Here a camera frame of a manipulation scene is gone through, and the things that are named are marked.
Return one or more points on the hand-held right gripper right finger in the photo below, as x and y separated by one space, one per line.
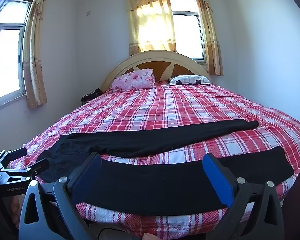
217 181

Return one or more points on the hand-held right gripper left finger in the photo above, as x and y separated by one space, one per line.
86 181

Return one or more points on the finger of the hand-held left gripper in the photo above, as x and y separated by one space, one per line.
13 153
37 167

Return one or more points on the black pants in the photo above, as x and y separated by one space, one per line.
150 182

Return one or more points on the person's left hand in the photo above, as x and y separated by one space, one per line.
15 210

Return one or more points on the dark bundle beside bed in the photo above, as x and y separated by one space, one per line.
91 96

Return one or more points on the red plaid bed sheet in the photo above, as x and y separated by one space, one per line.
165 105

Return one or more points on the large side window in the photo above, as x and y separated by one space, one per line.
7 52

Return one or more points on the white patterned pillow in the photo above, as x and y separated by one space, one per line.
190 80

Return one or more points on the yellow floral curtain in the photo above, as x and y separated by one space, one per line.
35 50
150 20
210 30

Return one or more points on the pink floral pillow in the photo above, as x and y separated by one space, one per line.
135 80

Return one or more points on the cream wooden headboard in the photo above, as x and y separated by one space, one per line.
155 63

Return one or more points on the window behind headboard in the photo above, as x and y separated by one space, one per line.
187 27

